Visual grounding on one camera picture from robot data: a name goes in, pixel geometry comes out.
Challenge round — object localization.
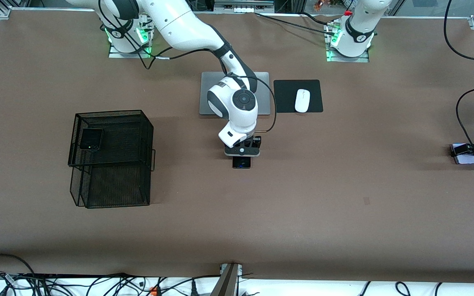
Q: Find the lavender flip phone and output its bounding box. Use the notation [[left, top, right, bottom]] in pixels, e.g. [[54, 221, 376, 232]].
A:
[[450, 143, 474, 165]]

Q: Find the small black flip phone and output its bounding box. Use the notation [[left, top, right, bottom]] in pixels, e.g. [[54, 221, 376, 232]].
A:
[[79, 128, 104, 151]]

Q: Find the silver closed laptop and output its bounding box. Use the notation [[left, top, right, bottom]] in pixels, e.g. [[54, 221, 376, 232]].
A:
[[199, 72, 271, 116]]

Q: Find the black mouse pad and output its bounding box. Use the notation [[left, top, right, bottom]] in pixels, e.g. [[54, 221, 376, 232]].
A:
[[273, 79, 324, 113]]

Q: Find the white computer mouse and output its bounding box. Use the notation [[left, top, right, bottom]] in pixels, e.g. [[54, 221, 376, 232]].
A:
[[295, 89, 311, 113]]

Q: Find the white power strip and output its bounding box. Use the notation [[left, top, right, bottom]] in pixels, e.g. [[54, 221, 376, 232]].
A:
[[214, 0, 274, 13]]

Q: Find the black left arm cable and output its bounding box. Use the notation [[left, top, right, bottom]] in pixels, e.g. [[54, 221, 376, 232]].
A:
[[444, 0, 474, 145]]

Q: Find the black cable across table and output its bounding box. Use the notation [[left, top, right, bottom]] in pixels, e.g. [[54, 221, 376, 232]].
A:
[[255, 12, 335, 36]]

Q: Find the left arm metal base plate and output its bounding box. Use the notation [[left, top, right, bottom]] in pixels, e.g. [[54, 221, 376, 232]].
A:
[[327, 50, 370, 63]]

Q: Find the aluminium camera mount post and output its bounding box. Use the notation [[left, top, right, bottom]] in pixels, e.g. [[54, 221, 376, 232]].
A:
[[210, 263, 244, 296]]

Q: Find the black wire mesh tray rack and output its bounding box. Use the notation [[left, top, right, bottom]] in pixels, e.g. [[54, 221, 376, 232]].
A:
[[68, 109, 156, 209]]

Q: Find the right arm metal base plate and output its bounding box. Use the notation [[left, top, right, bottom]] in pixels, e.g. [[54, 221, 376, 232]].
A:
[[109, 44, 152, 59]]

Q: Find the thick black floor cable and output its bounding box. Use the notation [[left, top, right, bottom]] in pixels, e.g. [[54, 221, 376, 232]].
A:
[[0, 254, 36, 277]]

